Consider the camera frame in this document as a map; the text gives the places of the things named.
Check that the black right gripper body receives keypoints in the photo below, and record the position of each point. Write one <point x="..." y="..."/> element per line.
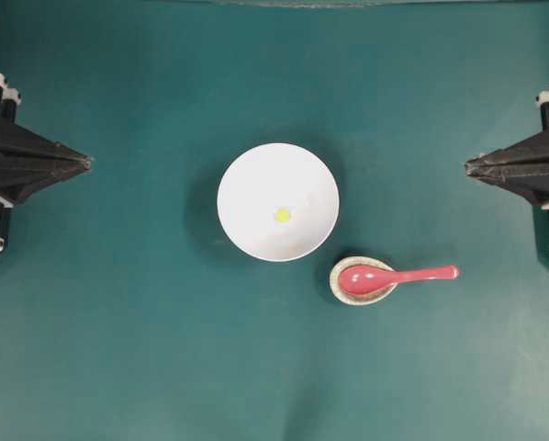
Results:
<point x="522" y="168"/>

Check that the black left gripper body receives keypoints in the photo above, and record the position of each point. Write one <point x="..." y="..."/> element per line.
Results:
<point x="29" y="163"/>

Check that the pink ceramic spoon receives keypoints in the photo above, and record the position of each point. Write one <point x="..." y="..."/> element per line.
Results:
<point x="364" y="279"/>

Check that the yellow hexagonal prism block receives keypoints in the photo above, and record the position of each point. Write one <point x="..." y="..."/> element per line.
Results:
<point x="282" y="216"/>

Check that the speckled egg-shaped spoon rest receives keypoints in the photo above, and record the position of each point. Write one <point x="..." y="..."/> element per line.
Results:
<point x="353" y="299"/>

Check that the white round bowl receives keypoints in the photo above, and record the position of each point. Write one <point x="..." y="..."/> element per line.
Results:
<point x="277" y="176"/>

